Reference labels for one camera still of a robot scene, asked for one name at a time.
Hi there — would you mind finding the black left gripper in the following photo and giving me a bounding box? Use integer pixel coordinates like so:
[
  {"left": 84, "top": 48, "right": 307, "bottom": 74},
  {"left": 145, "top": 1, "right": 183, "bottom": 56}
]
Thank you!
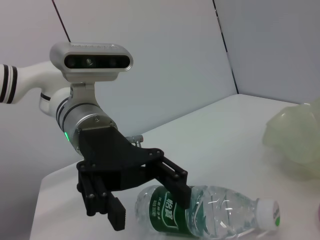
[{"left": 74, "top": 126, "right": 192, "bottom": 231}]

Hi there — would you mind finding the clear green-label water bottle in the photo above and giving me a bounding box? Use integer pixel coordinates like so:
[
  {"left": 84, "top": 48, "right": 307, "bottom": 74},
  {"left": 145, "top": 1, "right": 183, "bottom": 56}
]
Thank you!
[{"left": 134, "top": 184, "right": 281, "bottom": 238}]

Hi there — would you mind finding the translucent green fruit plate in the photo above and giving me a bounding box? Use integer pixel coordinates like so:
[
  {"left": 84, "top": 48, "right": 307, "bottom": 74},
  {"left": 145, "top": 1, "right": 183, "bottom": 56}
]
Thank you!
[{"left": 262, "top": 97, "right": 320, "bottom": 181}]

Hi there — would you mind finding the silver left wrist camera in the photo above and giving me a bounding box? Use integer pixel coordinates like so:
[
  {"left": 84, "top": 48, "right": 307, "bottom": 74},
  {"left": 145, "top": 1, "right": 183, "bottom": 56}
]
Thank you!
[{"left": 49, "top": 41, "right": 134, "bottom": 107}]

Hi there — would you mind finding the thin black cable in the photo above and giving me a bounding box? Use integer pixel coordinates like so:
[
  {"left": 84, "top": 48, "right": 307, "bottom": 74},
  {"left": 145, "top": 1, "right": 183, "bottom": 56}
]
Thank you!
[{"left": 51, "top": 0, "right": 72, "bottom": 43}]

